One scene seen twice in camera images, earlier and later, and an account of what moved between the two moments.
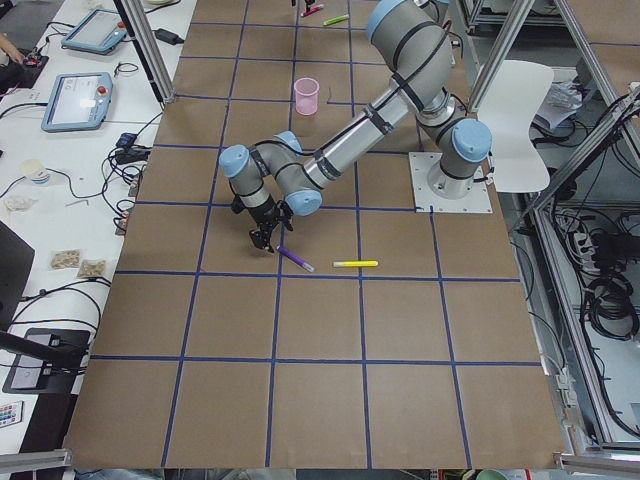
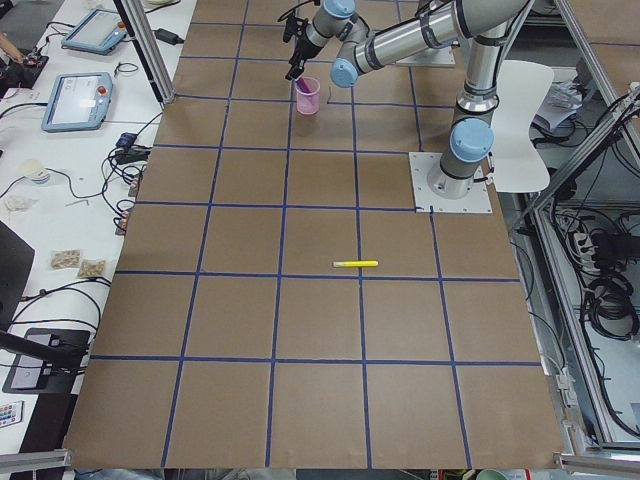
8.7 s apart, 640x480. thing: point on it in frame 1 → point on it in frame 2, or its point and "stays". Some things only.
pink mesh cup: x=306 y=95 stays
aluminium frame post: x=139 y=21 stays
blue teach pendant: x=78 y=102 stays
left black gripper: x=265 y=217 → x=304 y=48
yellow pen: x=355 y=263 stays
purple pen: x=305 y=265 → x=302 y=86
